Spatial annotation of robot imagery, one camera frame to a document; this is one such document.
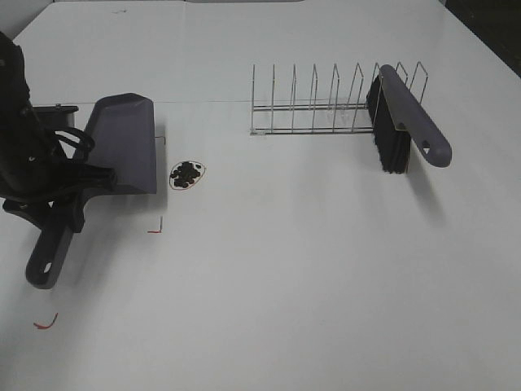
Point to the grey plastic dustpan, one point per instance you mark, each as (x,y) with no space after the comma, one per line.
(123,129)

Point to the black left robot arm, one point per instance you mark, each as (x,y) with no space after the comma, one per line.
(14,88)

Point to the pile of coffee beans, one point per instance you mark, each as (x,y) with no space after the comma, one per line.
(185,175)

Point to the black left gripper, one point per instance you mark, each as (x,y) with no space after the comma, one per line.
(40,165)

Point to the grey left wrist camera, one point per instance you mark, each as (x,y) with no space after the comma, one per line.
(56,116)

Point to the grey hand brush black bristles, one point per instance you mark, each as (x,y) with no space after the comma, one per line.
(398,121)

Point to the chrome wire dish rack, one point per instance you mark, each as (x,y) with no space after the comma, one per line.
(342,111)

